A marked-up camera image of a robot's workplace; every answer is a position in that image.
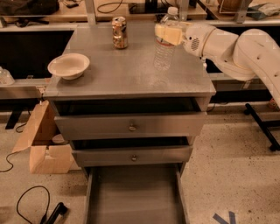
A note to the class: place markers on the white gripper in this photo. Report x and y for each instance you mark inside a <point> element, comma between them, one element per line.
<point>194,39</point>

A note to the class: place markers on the clear plastic water bottle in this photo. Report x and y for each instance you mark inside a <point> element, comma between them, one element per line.
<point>164,50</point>

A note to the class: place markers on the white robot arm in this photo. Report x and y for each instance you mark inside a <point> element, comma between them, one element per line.
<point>242,57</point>

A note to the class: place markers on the white pump dispenser bottle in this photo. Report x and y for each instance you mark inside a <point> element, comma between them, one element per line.
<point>204,62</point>

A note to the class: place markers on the top grey drawer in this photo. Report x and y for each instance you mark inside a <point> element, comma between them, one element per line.
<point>89,127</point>

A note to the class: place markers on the grey drawer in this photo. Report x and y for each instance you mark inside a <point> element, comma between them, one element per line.
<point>89,127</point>
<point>133,156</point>
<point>135,194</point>

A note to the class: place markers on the grey drawer cabinet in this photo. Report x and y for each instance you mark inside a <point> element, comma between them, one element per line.
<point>126,82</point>

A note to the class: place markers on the middle grey drawer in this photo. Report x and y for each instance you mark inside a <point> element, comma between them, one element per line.
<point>133,156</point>

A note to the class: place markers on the bottom grey drawer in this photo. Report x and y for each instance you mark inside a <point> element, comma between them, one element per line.
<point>135,194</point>

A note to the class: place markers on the crushed soda can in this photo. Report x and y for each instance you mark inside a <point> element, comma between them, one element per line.
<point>119,27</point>

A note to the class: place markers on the wooden back desk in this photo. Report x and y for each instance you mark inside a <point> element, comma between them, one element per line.
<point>92,11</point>

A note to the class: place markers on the white bowl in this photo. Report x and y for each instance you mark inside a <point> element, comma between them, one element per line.
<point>69,66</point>

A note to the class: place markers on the black table leg base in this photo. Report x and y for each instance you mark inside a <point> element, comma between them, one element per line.
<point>265,126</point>

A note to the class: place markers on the black bag on desk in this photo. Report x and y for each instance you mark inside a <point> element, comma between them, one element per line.
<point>28,7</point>

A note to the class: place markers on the open cardboard box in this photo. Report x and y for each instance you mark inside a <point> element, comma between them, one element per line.
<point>46,157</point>

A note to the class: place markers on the clear plastic container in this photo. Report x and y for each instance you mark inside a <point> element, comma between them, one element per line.
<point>5,77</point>

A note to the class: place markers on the black tool on floor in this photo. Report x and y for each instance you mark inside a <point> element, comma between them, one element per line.
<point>60,209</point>

